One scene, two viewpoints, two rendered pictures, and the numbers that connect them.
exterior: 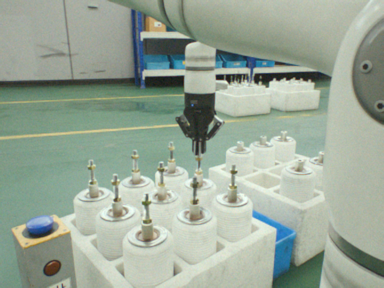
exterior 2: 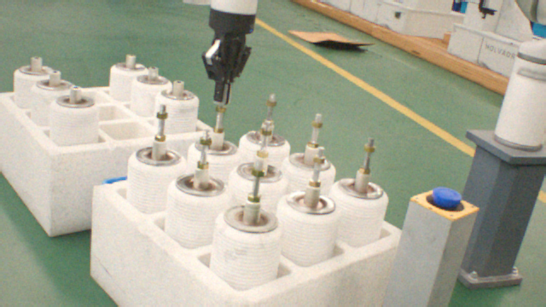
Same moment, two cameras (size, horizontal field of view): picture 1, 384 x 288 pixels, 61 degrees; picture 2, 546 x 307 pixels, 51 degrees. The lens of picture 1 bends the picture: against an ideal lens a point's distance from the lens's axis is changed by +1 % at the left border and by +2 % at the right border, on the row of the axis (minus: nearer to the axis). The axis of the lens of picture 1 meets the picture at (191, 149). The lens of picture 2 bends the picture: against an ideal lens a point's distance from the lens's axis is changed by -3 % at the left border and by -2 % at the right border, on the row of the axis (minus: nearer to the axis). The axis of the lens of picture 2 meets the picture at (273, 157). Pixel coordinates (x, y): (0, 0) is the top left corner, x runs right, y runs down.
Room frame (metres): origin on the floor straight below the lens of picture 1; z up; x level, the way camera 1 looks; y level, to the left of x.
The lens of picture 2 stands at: (0.77, 0.95, 0.62)
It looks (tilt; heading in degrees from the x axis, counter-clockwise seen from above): 21 degrees down; 265
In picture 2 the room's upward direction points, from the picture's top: 9 degrees clockwise
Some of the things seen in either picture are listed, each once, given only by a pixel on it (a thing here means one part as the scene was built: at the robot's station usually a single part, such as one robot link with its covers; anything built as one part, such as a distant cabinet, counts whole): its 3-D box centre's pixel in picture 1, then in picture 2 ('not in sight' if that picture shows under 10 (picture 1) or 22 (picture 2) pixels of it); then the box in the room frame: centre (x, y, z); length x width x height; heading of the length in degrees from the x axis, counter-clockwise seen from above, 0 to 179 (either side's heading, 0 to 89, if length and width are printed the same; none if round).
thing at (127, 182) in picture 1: (136, 182); (200, 185); (0.80, 0.15, 0.25); 0.08 x 0.08 x 0.01
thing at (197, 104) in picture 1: (199, 108); (229, 34); (0.79, -0.02, 0.45); 0.08 x 0.08 x 0.09
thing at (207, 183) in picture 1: (198, 184); (216, 147); (0.79, -0.02, 0.25); 0.08 x 0.08 x 0.01
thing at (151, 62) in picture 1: (154, 62); not in sight; (5.25, 0.57, 0.36); 0.50 x 0.38 x 0.21; 19
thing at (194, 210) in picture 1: (194, 210); (310, 155); (0.62, -0.01, 0.26); 0.02 x 0.02 x 0.03
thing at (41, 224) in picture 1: (40, 226); (445, 199); (0.46, 0.24, 0.32); 0.04 x 0.04 x 0.02
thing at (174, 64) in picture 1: (181, 62); not in sight; (5.36, 0.15, 0.36); 0.50 x 0.38 x 0.21; 19
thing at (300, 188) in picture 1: (295, 198); (173, 133); (0.89, -0.31, 0.16); 0.10 x 0.10 x 0.18
